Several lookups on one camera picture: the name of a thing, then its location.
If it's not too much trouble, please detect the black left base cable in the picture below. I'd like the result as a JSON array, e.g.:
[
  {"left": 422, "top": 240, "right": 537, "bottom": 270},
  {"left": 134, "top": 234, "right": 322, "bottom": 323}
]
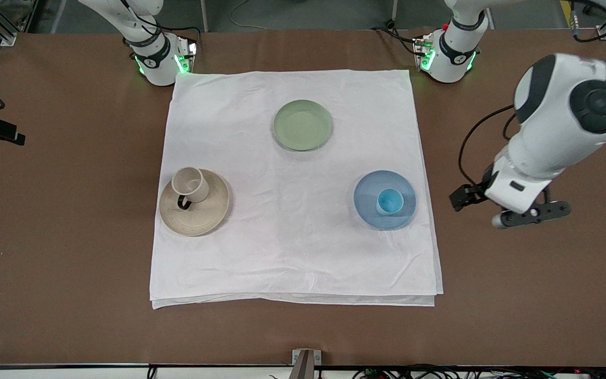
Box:
[{"left": 370, "top": 21, "right": 426, "bottom": 54}]

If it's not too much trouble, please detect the black cable bundle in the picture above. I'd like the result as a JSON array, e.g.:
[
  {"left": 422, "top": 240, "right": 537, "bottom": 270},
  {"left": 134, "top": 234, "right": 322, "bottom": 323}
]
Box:
[{"left": 353, "top": 365, "right": 606, "bottom": 379}]

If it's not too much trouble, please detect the green plate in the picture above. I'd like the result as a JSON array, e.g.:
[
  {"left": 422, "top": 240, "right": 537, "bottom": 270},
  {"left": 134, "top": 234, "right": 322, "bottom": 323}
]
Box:
[{"left": 272, "top": 99, "right": 334, "bottom": 152}]

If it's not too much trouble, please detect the black right base cable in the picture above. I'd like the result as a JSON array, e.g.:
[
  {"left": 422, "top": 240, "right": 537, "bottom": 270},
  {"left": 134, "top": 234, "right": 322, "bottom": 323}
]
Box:
[{"left": 155, "top": 22, "right": 202, "bottom": 44}]

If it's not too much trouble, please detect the metal table edge bracket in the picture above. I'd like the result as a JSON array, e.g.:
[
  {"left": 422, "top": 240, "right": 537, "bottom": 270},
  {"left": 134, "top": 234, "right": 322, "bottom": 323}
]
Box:
[{"left": 292, "top": 349, "right": 322, "bottom": 379}]

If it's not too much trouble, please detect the white mug with black handle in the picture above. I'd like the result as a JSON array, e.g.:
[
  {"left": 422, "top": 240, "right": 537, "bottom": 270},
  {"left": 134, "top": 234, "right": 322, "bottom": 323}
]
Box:
[{"left": 170, "top": 167, "right": 210, "bottom": 210}]

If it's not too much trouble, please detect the blue cup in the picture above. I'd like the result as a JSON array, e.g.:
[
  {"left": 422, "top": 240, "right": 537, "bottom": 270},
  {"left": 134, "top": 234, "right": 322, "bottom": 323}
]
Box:
[{"left": 376, "top": 188, "right": 405, "bottom": 216}]

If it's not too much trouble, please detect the white cloth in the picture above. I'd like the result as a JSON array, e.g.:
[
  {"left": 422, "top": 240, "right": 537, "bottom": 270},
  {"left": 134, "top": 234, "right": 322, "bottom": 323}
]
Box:
[{"left": 149, "top": 69, "right": 444, "bottom": 310}]

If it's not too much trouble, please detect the beige grey plate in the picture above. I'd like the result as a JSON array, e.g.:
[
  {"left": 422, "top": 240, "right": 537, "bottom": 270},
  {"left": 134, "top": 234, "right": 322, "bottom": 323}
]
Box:
[{"left": 159, "top": 168, "right": 231, "bottom": 237}]

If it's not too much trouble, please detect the black base cable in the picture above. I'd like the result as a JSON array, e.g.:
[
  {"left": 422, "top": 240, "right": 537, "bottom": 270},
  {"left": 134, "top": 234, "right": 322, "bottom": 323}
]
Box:
[
  {"left": 155, "top": 22, "right": 202, "bottom": 44},
  {"left": 370, "top": 21, "right": 426, "bottom": 54}
]

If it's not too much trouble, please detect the blue plate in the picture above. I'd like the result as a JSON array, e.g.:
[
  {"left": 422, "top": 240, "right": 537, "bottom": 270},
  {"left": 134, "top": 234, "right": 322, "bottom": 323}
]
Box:
[{"left": 353, "top": 169, "right": 418, "bottom": 231}]

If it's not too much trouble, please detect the white floor cable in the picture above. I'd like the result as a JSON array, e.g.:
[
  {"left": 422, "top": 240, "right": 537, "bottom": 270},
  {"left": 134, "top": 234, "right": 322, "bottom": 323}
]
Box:
[{"left": 228, "top": 0, "right": 262, "bottom": 30}]

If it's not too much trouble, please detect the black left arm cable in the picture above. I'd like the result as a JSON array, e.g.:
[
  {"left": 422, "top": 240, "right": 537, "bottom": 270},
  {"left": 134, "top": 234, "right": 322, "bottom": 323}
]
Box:
[{"left": 459, "top": 104, "right": 517, "bottom": 186}]

